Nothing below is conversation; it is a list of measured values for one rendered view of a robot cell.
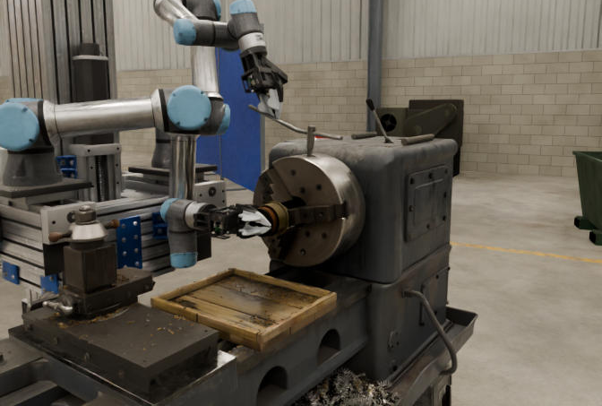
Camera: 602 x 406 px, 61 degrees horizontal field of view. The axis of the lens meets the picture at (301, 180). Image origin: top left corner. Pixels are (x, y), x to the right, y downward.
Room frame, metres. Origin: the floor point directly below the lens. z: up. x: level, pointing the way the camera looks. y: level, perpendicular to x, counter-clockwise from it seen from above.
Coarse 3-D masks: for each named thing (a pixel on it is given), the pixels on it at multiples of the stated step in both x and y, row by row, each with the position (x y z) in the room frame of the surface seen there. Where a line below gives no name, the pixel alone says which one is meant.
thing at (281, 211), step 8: (264, 208) 1.28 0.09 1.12; (272, 208) 1.28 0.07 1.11; (280, 208) 1.30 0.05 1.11; (264, 216) 1.33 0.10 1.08; (272, 216) 1.26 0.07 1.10; (280, 216) 1.28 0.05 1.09; (288, 216) 1.30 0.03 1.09; (256, 224) 1.30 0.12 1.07; (272, 224) 1.26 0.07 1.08; (280, 224) 1.28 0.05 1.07; (288, 224) 1.30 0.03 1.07; (272, 232) 1.27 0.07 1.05; (280, 232) 1.30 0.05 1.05
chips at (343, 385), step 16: (320, 384) 1.39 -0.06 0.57; (336, 384) 1.42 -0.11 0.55; (352, 384) 1.39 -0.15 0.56; (384, 384) 1.35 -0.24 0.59; (304, 400) 1.27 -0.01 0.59; (320, 400) 1.33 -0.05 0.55; (336, 400) 1.35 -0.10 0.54; (352, 400) 1.27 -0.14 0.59; (368, 400) 1.25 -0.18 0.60; (384, 400) 1.32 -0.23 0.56
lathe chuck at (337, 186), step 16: (288, 160) 1.41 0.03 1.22; (304, 160) 1.38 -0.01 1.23; (320, 160) 1.39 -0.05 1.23; (288, 176) 1.41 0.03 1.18; (304, 176) 1.38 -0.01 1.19; (320, 176) 1.35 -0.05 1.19; (336, 176) 1.36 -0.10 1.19; (256, 192) 1.48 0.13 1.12; (304, 192) 1.38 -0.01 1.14; (320, 192) 1.35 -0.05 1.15; (336, 192) 1.32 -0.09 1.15; (352, 192) 1.37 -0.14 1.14; (288, 208) 1.45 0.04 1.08; (352, 208) 1.35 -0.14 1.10; (304, 224) 1.44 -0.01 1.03; (320, 224) 1.35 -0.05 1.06; (336, 224) 1.32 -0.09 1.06; (352, 224) 1.35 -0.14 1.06; (304, 240) 1.38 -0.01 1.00; (320, 240) 1.35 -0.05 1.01; (336, 240) 1.32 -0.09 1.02; (352, 240) 1.39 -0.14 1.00; (288, 256) 1.41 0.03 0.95; (304, 256) 1.38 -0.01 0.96; (320, 256) 1.35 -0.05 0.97
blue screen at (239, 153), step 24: (216, 48) 8.29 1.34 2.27; (192, 72) 10.02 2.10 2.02; (240, 72) 7.09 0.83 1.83; (240, 96) 7.10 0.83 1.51; (240, 120) 7.12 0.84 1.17; (264, 120) 6.29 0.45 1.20; (216, 144) 8.43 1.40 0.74; (240, 144) 7.14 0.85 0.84; (264, 144) 6.28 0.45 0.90; (240, 168) 7.16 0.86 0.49; (264, 168) 6.28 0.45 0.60
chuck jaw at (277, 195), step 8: (272, 168) 1.44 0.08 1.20; (264, 176) 1.41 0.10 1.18; (272, 176) 1.41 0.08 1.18; (264, 184) 1.41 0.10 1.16; (272, 184) 1.38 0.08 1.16; (280, 184) 1.41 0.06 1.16; (264, 192) 1.38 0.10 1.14; (272, 192) 1.37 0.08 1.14; (280, 192) 1.38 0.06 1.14; (288, 192) 1.41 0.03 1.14; (264, 200) 1.36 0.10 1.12; (272, 200) 1.34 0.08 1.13; (280, 200) 1.36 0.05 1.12; (288, 200) 1.38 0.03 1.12
